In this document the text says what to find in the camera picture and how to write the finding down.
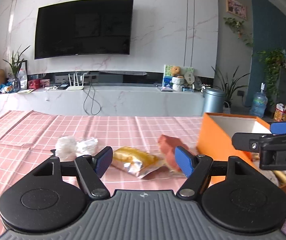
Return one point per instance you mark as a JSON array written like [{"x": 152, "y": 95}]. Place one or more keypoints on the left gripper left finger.
[{"x": 90, "y": 170}]

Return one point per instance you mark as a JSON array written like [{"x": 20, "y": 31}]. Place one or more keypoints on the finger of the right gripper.
[
  {"x": 247, "y": 142},
  {"x": 278, "y": 128}
]

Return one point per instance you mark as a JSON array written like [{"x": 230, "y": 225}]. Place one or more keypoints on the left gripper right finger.
[{"x": 197, "y": 169}]

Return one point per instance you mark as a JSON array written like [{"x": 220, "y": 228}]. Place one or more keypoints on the colourful snack box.
[{"x": 280, "y": 113}]

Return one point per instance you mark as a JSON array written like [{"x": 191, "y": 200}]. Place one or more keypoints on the blue water bottle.
[{"x": 259, "y": 103}]

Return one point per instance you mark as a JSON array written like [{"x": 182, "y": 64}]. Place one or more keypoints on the orange white storage box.
[{"x": 215, "y": 139}]

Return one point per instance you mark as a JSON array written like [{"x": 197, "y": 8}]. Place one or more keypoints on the woven plastic basket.
[{"x": 226, "y": 108}]

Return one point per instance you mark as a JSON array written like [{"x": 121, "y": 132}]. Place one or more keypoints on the yellow snack bag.
[{"x": 136, "y": 162}]

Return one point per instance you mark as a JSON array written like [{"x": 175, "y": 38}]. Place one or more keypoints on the grey metal trash bin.
[{"x": 213, "y": 100}]

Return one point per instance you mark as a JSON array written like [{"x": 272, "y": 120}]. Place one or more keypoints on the potted floor plant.
[{"x": 229, "y": 86}]

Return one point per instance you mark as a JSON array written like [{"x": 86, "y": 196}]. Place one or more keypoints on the climbing green plant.
[{"x": 273, "y": 61}]

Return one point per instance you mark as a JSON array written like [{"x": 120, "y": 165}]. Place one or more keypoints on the white marble TV cabinet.
[{"x": 105, "y": 101}]

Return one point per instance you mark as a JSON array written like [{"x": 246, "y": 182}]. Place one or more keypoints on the pink checkered tablecloth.
[{"x": 27, "y": 138}]

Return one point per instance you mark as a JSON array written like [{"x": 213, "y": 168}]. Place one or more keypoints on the white wifi router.
[{"x": 76, "y": 82}]

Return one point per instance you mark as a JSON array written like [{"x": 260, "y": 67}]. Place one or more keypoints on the teddy bear toy stack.
[{"x": 177, "y": 79}]

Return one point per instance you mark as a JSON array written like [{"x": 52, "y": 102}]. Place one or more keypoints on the round paper fan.
[{"x": 189, "y": 80}]

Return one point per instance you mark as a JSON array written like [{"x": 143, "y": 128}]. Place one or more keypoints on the red gift box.
[{"x": 34, "y": 84}]

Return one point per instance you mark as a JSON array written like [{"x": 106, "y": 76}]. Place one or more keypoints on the hanging ivy plant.
[{"x": 240, "y": 30}]

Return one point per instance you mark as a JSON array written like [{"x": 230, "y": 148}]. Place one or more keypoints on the green plant in glass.
[{"x": 16, "y": 62}]

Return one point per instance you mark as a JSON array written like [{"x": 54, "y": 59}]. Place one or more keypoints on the framed wall picture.
[{"x": 236, "y": 8}]

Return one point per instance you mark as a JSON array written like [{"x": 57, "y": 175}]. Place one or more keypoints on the black wall television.
[{"x": 84, "y": 27}]

